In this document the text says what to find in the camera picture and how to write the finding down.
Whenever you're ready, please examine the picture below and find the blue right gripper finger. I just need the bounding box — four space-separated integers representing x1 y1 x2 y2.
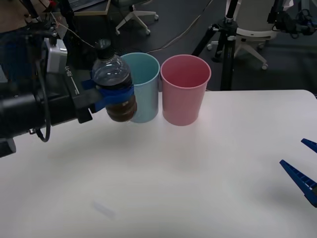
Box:
301 138 317 154
279 160 317 208

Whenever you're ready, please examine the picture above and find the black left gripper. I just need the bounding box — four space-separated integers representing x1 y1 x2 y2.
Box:
37 70 135 127

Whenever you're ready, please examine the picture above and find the dark drink plastic bottle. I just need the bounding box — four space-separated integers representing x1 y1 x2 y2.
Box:
91 38 138 122

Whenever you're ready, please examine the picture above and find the pale blue plastic bin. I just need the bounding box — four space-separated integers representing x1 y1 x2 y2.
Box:
120 52 160 124

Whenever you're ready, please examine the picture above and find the wood-edged black desk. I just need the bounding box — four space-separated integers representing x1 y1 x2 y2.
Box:
73 0 112 17

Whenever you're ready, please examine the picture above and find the white office chair base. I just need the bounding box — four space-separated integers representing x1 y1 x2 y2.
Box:
114 0 159 36

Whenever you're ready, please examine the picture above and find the pink plastic bin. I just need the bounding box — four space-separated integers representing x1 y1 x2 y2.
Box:
160 55 212 126

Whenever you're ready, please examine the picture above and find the grey laptop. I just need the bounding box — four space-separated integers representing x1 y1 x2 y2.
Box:
68 0 106 12

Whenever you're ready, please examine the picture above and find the person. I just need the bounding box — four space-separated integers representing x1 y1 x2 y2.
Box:
0 0 49 34

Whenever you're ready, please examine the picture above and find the white office chair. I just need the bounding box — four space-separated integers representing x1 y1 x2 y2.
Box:
207 0 278 71

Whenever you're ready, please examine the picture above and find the black camera tripod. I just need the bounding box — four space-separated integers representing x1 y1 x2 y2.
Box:
24 0 78 42
192 0 239 91

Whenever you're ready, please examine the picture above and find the long floor cable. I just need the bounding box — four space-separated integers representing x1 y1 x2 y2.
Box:
66 0 216 55

